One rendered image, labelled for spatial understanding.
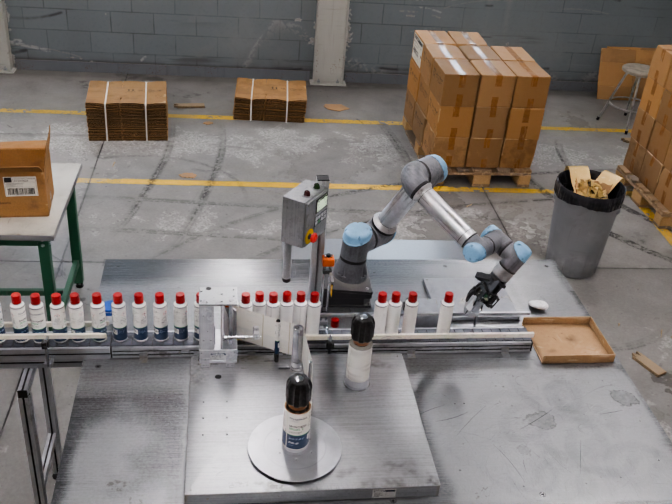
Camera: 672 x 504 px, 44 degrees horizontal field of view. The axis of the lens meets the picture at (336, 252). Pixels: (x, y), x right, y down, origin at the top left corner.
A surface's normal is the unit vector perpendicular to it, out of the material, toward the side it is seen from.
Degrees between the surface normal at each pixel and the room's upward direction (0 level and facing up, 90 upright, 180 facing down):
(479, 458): 0
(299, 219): 90
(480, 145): 87
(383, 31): 90
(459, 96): 91
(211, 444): 0
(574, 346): 0
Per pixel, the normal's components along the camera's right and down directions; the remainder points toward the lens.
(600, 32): 0.10, 0.52
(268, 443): 0.07, -0.85
